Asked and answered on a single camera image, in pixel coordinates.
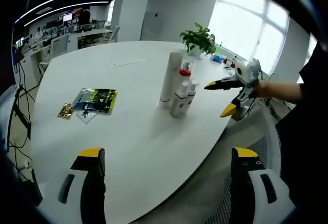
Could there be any large window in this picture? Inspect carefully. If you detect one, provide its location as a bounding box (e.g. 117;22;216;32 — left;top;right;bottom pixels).
207;0;290;76

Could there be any green potted plant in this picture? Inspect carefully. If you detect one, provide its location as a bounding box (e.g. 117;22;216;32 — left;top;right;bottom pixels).
179;23;217;59

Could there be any gold foil packet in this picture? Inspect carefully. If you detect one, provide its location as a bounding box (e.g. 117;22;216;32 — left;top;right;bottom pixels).
57;103;75;119

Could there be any person's right hand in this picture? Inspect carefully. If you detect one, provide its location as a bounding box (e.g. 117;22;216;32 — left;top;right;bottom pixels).
252;80;273;99

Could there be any white background office chair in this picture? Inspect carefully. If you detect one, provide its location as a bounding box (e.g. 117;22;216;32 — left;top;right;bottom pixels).
50;34;70;58

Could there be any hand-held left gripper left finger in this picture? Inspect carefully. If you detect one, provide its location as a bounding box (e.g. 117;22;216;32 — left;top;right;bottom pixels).
56;147;107;224

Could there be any small clear packet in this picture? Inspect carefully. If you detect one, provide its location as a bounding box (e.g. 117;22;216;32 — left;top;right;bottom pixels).
76;109;97;124

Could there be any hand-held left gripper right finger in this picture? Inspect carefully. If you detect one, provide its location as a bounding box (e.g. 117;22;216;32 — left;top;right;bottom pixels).
230;146;295;224

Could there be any white mesh office chair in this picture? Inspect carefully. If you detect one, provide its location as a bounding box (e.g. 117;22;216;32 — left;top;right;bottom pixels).
204;106;282;224

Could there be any small white skincare bottle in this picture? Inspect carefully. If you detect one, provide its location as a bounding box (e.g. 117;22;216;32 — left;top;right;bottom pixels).
187;78;200;107
170;80;192;118

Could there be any green black snack packet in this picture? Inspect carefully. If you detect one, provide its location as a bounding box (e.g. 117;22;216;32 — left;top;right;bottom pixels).
72;88;118;114

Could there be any white skincare tube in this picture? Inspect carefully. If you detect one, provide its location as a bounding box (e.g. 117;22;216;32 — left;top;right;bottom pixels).
158;51;182;109

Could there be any red collar skincare pump bottle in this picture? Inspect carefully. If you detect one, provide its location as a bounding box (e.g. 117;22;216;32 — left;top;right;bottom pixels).
176;57;195;101

